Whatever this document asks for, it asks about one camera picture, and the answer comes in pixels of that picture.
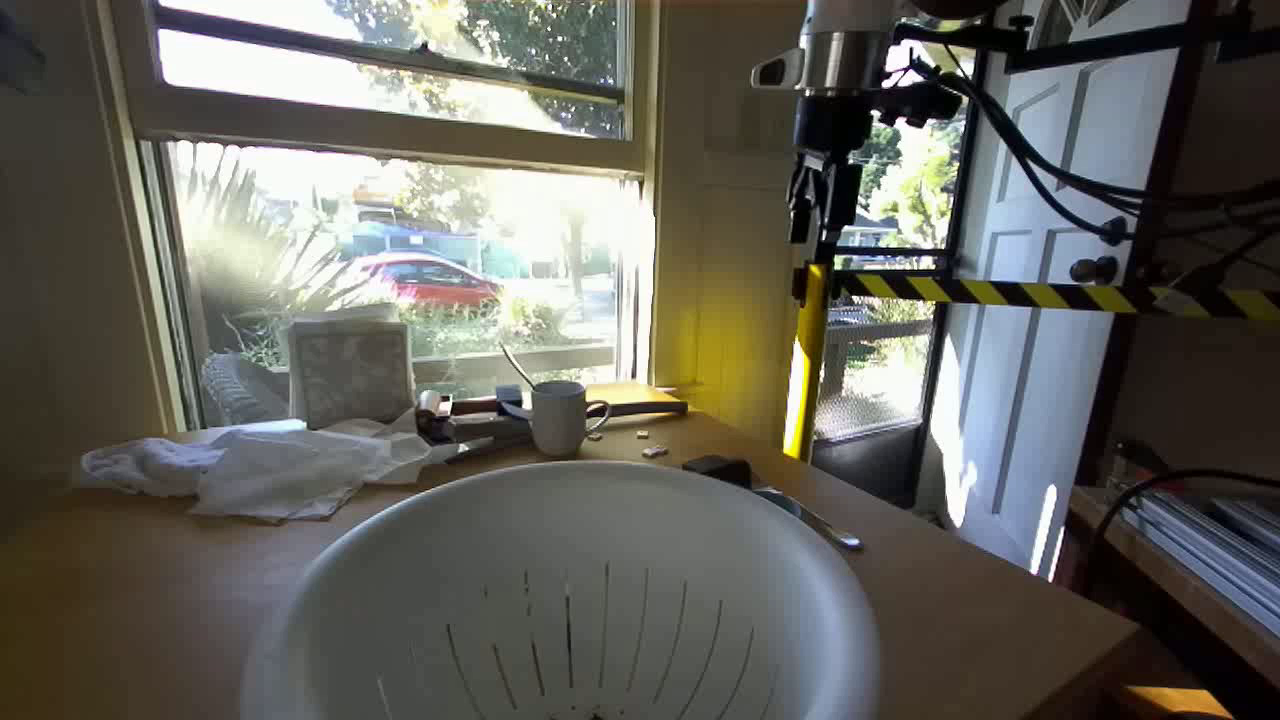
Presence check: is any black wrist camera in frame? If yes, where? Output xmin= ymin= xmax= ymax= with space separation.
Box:
xmin=874 ymin=75 xmax=970 ymax=133

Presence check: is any large white framed window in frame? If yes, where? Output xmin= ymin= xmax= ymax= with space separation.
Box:
xmin=89 ymin=0 xmax=666 ymax=432

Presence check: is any black plastic clip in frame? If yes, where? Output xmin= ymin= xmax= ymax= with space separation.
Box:
xmin=416 ymin=389 xmax=462 ymax=449

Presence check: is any black and metal kitchen tool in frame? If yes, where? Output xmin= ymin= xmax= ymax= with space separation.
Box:
xmin=447 ymin=409 xmax=534 ymax=463

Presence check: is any dark door knob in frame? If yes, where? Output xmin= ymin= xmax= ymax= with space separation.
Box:
xmin=1066 ymin=248 xmax=1123 ymax=289

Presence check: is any white panelled door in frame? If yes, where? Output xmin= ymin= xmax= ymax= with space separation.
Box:
xmin=917 ymin=0 xmax=1192 ymax=581

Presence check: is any yellow vertical pole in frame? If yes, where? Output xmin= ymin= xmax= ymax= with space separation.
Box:
xmin=781 ymin=260 xmax=835 ymax=463

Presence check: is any white crumpled cloth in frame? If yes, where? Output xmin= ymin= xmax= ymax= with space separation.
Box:
xmin=72 ymin=409 xmax=468 ymax=523

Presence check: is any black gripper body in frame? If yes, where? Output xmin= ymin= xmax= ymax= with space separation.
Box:
xmin=796 ymin=88 xmax=881 ymax=192

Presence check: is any white slotted wrist bracket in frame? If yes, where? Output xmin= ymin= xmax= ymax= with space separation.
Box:
xmin=744 ymin=48 xmax=807 ymax=92

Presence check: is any thick black cable bundle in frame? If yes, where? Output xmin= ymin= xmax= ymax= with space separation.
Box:
xmin=917 ymin=55 xmax=1280 ymax=248

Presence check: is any stack of books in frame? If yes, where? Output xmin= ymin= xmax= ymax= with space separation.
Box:
xmin=1129 ymin=485 xmax=1280 ymax=631

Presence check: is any white plastic colander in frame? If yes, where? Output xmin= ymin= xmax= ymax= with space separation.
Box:
xmin=236 ymin=458 xmax=887 ymax=720

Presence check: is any red car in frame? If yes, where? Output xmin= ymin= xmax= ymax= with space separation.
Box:
xmin=350 ymin=248 xmax=507 ymax=321

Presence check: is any black spatula grey handle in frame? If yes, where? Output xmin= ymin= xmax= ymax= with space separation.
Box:
xmin=493 ymin=380 xmax=693 ymax=424

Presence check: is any yellow black striped bar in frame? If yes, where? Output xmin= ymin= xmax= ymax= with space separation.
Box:
xmin=830 ymin=267 xmax=1280 ymax=323

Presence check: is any metal fork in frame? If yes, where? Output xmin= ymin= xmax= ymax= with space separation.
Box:
xmin=748 ymin=481 xmax=868 ymax=561

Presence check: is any white ceramic mug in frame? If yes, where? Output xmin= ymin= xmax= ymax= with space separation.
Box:
xmin=525 ymin=375 xmax=616 ymax=460

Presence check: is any dark metal frame post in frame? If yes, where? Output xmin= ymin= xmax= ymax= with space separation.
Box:
xmin=1077 ymin=0 xmax=1220 ymax=490

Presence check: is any black power adapter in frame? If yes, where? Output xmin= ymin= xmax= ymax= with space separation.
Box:
xmin=681 ymin=451 xmax=759 ymax=492

